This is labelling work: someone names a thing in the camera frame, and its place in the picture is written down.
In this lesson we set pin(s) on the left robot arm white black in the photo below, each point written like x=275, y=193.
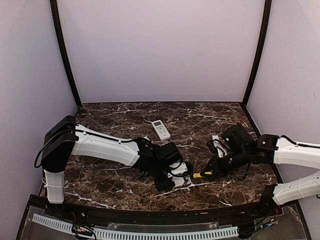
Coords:
x=68, y=138

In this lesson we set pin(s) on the black frame post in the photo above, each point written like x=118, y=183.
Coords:
x=258, y=52
x=63, y=52

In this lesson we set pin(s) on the left black frame post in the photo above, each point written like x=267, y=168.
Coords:
x=63, y=52

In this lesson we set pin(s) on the right black frame post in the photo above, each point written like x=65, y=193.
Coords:
x=258, y=52

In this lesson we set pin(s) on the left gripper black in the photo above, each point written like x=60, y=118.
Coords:
x=161, y=185

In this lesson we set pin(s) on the white remote with buttons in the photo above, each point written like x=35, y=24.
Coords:
x=161, y=130

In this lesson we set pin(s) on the black front rail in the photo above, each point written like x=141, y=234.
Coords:
x=233, y=215

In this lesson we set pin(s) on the white slotted cable duct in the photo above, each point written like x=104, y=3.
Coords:
x=139, y=232

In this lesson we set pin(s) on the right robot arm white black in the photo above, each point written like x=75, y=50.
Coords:
x=270, y=149

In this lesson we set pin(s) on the white battery cover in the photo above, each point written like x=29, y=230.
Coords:
x=215, y=137

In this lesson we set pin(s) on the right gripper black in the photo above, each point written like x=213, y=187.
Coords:
x=214, y=164

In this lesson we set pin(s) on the yellow handled screwdriver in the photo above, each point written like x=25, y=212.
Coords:
x=205, y=174

